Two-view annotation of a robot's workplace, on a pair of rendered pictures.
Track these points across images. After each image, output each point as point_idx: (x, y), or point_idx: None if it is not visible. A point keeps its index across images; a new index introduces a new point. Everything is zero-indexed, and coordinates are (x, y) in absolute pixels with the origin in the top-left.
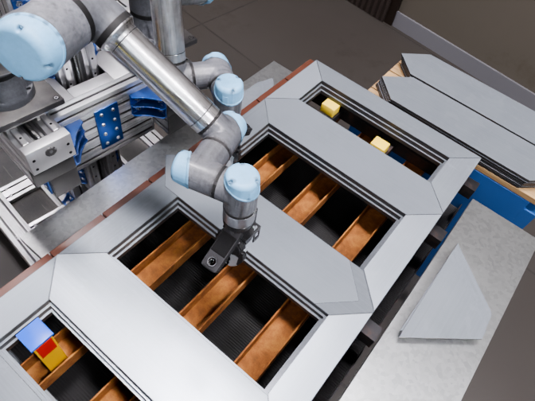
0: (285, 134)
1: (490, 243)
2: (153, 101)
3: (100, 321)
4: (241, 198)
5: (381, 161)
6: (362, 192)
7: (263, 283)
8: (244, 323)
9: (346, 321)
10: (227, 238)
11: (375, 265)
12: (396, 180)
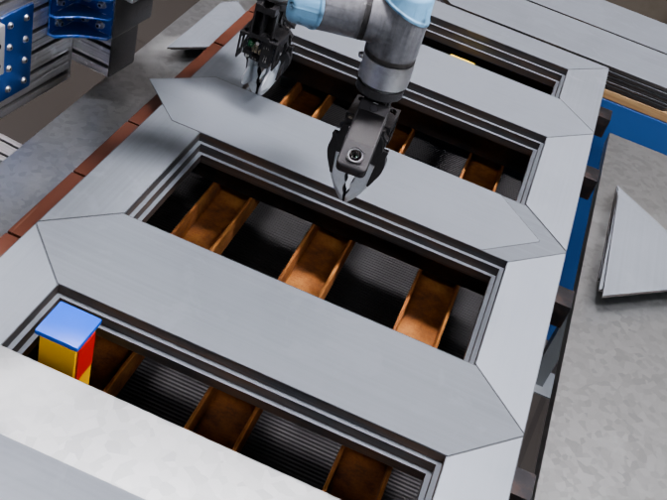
0: (325, 49)
1: (658, 184)
2: (86, 9)
3: (165, 304)
4: (415, 19)
5: (481, 76)
6: (471, 118)
7: (338, 301)
8: None
9: (536, 267)
10: (369, 118)
11: (539, 197)
12: (513, 97)
